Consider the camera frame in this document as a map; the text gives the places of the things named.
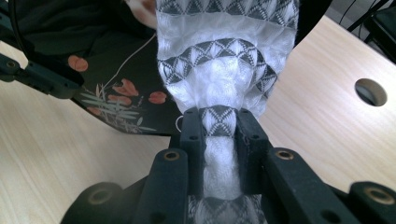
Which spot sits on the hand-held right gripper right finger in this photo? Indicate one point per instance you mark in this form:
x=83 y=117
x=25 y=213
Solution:
x=280 y=183

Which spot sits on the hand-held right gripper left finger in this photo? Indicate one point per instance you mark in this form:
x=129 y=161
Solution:
x=169 y=183

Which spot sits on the dark patterned sock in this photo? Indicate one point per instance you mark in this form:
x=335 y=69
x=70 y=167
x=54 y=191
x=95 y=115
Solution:
x=130 y=56

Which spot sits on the black folding chair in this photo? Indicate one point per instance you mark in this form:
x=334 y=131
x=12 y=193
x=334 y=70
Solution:
x=381 y=28

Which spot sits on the white patterned cloth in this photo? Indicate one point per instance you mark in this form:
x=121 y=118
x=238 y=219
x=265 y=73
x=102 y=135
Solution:
x=224 y=77

